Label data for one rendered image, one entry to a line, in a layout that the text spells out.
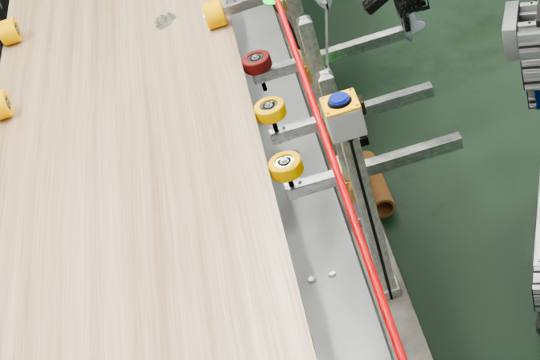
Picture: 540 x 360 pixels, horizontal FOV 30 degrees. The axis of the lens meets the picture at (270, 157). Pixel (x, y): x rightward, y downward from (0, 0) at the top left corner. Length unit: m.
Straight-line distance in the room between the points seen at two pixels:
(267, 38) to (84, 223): 1.25
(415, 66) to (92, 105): 1.78
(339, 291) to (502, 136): 1.51
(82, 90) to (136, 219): 0.68
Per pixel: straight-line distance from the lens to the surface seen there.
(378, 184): 3.53
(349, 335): 2.30
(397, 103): 2.61
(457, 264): 3.29
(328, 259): 2.49
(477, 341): 3.06
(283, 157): 2.35
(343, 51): 2.79
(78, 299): 2.21
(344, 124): 1.91
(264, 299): 2.03
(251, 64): 2.74
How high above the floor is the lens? 2.29
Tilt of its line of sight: 36 degrees down
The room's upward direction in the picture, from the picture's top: 18 degrees counter-clockwise
